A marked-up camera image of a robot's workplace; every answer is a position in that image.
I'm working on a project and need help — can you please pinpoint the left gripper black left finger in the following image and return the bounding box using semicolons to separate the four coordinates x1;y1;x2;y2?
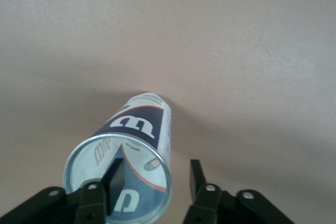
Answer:
75;158;124;224

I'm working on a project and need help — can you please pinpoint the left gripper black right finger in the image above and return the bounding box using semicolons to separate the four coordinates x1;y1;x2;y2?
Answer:
182;159;224;224

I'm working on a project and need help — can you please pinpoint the clear Wilson tennis ball can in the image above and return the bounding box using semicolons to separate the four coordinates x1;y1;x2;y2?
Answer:
64;92;173;223

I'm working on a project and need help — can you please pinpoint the brown table cover mat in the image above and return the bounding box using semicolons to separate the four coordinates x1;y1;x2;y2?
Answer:
0;0;336;224

